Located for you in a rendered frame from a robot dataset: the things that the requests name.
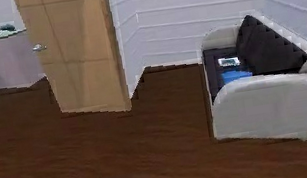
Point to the blue book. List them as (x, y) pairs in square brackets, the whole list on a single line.
[(235, 75)]

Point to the light wooden room door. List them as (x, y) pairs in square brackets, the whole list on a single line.
[(78, 51)]

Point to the white and black sofa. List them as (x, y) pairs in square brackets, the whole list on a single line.
[(272, 106)]

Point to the dark teal bowl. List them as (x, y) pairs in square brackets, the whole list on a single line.
[(7, 27)]

